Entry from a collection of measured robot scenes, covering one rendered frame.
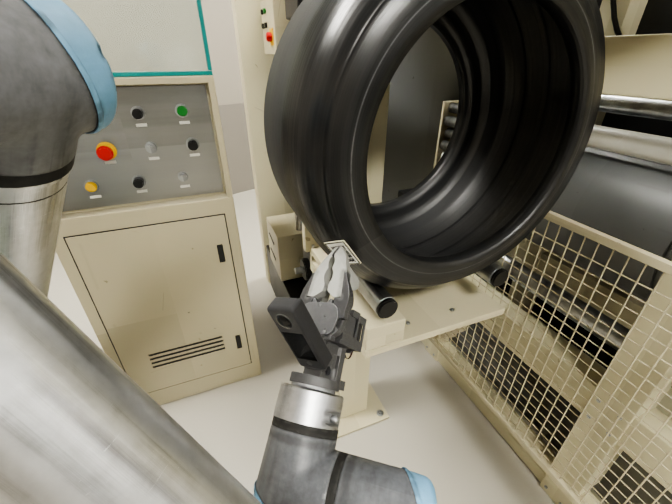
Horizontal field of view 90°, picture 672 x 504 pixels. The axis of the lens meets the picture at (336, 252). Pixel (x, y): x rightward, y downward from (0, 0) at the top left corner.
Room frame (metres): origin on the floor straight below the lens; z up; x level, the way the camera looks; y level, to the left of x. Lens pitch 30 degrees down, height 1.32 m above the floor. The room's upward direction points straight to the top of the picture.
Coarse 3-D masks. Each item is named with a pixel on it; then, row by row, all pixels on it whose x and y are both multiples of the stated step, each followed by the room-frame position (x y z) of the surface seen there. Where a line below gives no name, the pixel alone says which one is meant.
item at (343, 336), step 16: (320, 304) 0.39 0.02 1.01; (320, 320) 0.37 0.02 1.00; (336, 320) 0.36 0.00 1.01; (352, 320) 0.39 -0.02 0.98; (336, 336) 0.35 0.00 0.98; (352, 336) 0.38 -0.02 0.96; (336, 352) 0.36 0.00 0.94; (352, 352) 0.38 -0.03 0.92; (304, 368) 0.33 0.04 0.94; (336, 368) 0.34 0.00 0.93; (320, 384) 0.30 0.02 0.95; (336, 384) 0.31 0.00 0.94
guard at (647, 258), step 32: (576, 224) 0.68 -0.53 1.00; (576, 256) 0.66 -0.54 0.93; (640, 256) 0.55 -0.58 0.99; (544, 320) 0.67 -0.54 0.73; (448, 352) 0.93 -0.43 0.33; (512, 384) 0.68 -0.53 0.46; (640, 384) 0.46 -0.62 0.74; (544, 416) 0.58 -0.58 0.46; (576, 448) 0.49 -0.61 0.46; (576, 480) 0.46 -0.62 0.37; (608, 480) 0.42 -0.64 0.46
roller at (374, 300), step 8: (360, 280) 0.58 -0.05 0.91; (360, 288) 0.57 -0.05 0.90; (368, 288) 0.55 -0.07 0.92; (376, 288) 0.54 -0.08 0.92; (384, 288) 0.55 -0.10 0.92; (368, 296) 0.54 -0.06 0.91; (376, 296) 0.52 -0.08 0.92; (384, 296) 0.52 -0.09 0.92; (376, 304) 0.51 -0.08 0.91; (384, 304) 0.50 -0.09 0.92; (392, 304) 0.51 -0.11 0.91; (376, 312) 0.50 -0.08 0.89; (384, 312) 0.50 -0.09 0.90; (392, 312) 0.51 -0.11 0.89
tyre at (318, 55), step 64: (320, 0) 0.58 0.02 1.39; (384, 0) 0.49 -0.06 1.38; (448, 0) 0.51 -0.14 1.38; (512, 0) 0.78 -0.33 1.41; (576, 0) 0.59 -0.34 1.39; (320, 64) 0.49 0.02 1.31; (384, 64) 0.48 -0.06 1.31; (512, 64) 0.85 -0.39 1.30; (576, 64) 0.62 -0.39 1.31; (320, 128) 0.47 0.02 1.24; (512, 128) 0.84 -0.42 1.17; (576, 128) 0.63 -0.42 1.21; (320, 192) 0.47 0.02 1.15; (448, 192) 0.87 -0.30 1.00; (512, 192) 0.75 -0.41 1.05; (384, 256) 0.49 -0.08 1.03; (448, 256) 0.56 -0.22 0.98
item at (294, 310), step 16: (272, 304) 0.34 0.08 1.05; (288, 304) 0.33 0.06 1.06; (304, 304) 0.34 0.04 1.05; (288, 320) 0.32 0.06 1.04; (304, 320) 0.32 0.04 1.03; (288, 336) 0.33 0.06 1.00; (304, 336) 0.32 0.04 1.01; (320, 336) 0.33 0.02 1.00; (304, 352) 0.33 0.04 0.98; (320, 352) 0.32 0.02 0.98; (320, 368) 0.32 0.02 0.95
